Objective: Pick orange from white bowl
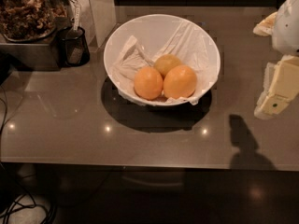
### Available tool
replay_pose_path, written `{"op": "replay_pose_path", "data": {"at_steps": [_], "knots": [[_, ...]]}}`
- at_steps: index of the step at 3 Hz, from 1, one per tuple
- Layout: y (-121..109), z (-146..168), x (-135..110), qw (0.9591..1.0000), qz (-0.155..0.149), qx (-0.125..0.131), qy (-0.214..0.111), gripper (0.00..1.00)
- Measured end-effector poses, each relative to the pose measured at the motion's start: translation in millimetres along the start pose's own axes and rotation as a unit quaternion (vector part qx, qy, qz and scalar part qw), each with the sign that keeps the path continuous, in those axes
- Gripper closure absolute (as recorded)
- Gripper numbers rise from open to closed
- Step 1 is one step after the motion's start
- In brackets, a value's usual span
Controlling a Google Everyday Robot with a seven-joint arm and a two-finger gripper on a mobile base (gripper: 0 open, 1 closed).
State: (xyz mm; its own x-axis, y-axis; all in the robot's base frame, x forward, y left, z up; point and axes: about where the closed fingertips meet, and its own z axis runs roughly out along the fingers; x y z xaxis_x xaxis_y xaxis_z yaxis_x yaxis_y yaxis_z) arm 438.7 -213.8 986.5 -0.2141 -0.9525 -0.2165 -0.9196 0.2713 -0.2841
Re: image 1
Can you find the white paper napkin liner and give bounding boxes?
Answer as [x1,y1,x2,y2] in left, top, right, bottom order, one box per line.
[112,20,219,106]

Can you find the white pillar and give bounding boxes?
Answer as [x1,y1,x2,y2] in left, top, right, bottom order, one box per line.
[78,0,117,47]

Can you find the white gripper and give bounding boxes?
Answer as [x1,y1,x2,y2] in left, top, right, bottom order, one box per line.
[253,0,299,119]

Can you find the white scoop in cup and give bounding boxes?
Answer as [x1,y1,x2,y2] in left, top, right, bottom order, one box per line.
[65,0,82,40]

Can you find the black cables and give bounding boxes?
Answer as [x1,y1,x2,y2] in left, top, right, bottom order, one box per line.
[0,81,59,224]

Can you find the back yellowish orange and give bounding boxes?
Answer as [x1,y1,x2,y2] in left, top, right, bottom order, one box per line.
[154,54,182,77]

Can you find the black mesh cup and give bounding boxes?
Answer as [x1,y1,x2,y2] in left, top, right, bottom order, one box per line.
[57,27,90,67]

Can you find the white bowl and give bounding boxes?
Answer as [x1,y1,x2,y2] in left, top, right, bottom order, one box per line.
[103,13,221,107]

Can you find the glass jar of nuts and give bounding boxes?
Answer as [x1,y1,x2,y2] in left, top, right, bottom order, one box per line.
[0,0,67,42]

